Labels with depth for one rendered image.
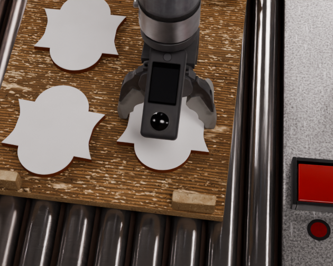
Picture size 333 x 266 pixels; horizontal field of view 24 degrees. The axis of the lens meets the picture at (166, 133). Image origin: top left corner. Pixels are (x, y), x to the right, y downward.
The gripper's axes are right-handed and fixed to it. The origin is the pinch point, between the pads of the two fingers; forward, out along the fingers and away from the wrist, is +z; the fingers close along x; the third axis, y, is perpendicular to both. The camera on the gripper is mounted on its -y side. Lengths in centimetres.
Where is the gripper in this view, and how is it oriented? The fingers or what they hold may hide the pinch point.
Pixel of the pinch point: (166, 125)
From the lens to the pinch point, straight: 110.5
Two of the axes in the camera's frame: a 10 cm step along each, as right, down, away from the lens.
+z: 0.0, 5.4, 8.4
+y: 1.4, -8.3, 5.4
